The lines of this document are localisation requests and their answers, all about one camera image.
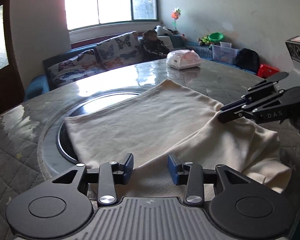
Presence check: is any black backpack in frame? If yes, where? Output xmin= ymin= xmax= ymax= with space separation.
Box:
xmin=234 ymin=48 xmax=260 ymax=74

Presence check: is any red plastic stool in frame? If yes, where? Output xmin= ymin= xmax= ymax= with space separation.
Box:
xmin=257 ymin=64 xmax=281 ymax=79

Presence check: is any butterfly pattern sofa cushion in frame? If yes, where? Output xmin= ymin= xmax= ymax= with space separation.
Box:
xmin=47 ymin=49 xmax=106 ymax=87

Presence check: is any dark wooden door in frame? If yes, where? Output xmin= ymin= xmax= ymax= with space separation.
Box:
xmin=0 ymin=0 xmax=24 ymax=114

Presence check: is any cream sweatshirt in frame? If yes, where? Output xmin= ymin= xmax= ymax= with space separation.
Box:
xmin=65 ymin=80 xmax=292 ymax=197

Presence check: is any round black table hotplate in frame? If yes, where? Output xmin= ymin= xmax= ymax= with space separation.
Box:
xmin=37 ymin=88 xmax=153 ymax=176

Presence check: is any blue sofa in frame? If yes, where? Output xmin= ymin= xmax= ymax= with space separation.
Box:
xmin=24 ymin=33 xmax=256 ymax=100

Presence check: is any colourful pinwheel flower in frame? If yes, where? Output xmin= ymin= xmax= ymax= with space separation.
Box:
xmin=171 ymin=7 xmax=181 ymax=31

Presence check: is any dark jacket on sofa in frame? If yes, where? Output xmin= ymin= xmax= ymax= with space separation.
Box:
xmin=140 ymin=30 xmax=170 ymax=61

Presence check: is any green plastic bowl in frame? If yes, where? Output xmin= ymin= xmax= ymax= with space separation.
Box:
xmin=208 ymin=32 xmax=224 ymax=43

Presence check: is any window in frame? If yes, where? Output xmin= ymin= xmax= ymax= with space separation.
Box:
xmin=65 ymin=0 xmax=158 ymax=31

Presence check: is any clear plastic storage box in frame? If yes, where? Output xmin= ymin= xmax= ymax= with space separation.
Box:
xmin=211 ymin=45 xmax=239 ymax=64

